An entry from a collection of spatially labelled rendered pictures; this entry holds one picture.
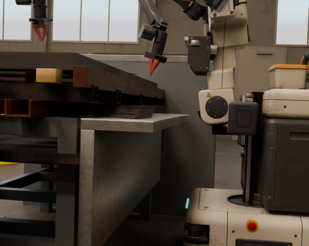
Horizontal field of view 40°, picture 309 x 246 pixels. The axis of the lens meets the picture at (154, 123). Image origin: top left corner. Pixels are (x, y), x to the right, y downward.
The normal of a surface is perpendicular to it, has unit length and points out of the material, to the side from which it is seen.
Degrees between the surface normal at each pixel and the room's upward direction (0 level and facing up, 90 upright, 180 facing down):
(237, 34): 90
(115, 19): 90
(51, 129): 90
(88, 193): 90
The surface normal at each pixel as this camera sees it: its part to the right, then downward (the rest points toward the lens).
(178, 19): -0.12, 0.04
